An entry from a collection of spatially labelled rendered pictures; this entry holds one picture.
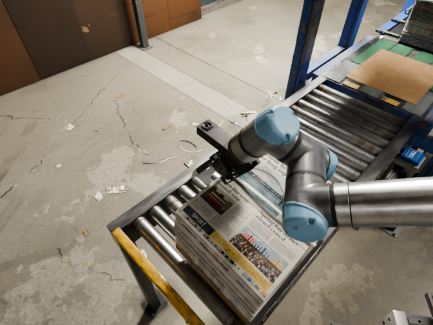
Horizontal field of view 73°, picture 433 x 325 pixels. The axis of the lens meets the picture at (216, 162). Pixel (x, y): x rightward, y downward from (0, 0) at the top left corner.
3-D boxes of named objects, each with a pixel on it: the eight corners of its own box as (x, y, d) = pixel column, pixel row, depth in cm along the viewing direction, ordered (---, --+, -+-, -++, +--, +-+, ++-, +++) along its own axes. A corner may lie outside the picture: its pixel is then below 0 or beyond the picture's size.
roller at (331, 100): (395, 140, 134) (401, 131, 130) (307, 98, 156) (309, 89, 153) (400, 135, 136) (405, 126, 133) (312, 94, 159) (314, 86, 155)
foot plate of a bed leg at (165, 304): (152, 324, 150) (152, 323, 149) (136, 303, 157) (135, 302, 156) (173, 304, 156) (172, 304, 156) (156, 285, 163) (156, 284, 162)
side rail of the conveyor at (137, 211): (122, 251, 104) (114, 235, 95) (114, 242, 107) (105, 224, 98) (322, 97, 169) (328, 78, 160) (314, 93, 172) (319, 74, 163)
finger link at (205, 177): (196, 195, 80) (219, 180, 75) (183, 177, 80) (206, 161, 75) (202, 190, 82) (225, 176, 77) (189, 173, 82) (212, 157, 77)
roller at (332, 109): (390, 147, 131) (394, 138, 127) (300, 103, 153) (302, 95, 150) (394, 142, 133) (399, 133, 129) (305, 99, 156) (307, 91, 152)
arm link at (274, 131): (299, 149, 53) (261, 126, 51) (265, 166, 63) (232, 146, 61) (309, 117, 56) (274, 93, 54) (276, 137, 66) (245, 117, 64)
